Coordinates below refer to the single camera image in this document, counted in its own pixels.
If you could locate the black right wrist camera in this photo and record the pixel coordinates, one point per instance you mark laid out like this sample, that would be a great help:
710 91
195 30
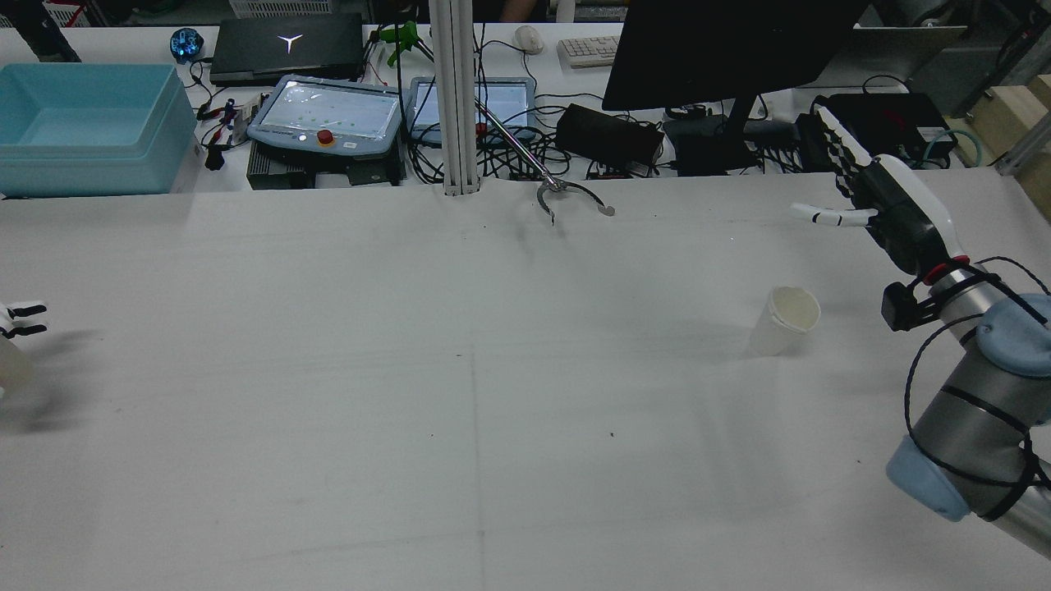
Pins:
899 308

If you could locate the white plastic basket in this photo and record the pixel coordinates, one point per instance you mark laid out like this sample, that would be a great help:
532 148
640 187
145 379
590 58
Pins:
283 6

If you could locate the beige paper cup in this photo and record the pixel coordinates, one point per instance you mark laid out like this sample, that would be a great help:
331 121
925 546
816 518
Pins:
12 365

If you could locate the light wooden box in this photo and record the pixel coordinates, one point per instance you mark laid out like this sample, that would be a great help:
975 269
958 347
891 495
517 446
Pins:
1006 115

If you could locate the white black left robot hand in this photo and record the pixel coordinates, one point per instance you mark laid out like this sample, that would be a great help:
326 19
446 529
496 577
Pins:
20 310

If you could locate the light blue plastic bin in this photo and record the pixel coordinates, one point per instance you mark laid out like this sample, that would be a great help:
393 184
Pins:
90 139

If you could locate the right UR5e robot arm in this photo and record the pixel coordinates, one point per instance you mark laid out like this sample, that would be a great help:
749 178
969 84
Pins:
977 427

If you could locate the white keyboard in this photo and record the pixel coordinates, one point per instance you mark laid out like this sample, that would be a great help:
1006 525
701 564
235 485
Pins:
589 51

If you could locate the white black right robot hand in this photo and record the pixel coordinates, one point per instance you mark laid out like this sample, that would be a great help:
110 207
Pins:
903 213

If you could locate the black computer monitor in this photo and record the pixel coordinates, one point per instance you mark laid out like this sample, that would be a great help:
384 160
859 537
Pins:
722 49

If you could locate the aluminium profile post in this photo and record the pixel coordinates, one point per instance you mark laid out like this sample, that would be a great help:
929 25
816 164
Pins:
456 98

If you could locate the black laptop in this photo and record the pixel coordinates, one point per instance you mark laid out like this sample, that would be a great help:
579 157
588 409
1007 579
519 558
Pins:
287 49

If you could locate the white paper cup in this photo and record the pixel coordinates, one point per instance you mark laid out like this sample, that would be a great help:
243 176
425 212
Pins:
780 324

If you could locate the grey electronics box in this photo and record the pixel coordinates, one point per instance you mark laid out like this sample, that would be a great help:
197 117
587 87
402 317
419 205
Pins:
279 171
374 172

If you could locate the black power adapter box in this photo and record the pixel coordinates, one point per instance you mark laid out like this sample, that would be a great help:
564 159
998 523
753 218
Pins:
608 135

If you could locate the white computer mouse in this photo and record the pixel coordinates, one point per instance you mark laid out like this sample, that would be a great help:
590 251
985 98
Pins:
528 39

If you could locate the person in black shirt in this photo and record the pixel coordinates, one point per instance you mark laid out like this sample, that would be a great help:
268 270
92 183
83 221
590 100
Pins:
521 8

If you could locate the black electronics box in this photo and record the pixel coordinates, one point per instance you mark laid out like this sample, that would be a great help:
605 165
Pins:
899 119

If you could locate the grey teach pendant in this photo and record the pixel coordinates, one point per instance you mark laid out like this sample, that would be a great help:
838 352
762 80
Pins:
328 115
505 103

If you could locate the blue shiny ball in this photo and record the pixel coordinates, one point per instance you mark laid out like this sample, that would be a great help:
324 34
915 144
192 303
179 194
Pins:
186 45

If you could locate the aluminium frame rail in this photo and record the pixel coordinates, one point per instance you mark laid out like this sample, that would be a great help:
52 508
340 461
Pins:
1026 148

